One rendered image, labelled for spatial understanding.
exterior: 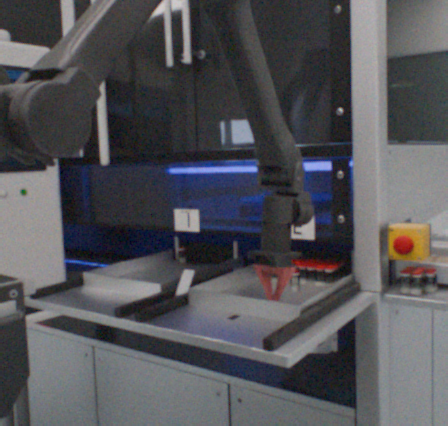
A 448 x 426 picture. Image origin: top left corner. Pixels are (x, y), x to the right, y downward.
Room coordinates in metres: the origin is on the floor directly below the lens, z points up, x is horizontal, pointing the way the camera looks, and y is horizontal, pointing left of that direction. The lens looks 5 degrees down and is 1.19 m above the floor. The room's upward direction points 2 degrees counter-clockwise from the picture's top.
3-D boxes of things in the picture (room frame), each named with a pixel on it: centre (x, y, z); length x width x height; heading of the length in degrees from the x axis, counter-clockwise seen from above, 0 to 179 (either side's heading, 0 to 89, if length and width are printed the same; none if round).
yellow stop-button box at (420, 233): (1.05, -0.40, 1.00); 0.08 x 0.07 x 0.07; 145
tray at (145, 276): (1.29, 0.15, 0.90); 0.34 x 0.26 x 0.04; 145
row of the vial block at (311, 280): (1.17, -0.17, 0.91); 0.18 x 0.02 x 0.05; 55
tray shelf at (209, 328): (1.14, 0.05, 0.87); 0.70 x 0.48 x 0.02; 55
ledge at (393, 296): (1.07, -0.43, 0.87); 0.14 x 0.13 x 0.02; 145
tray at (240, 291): (1.10, -0.12, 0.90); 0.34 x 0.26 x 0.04; 145
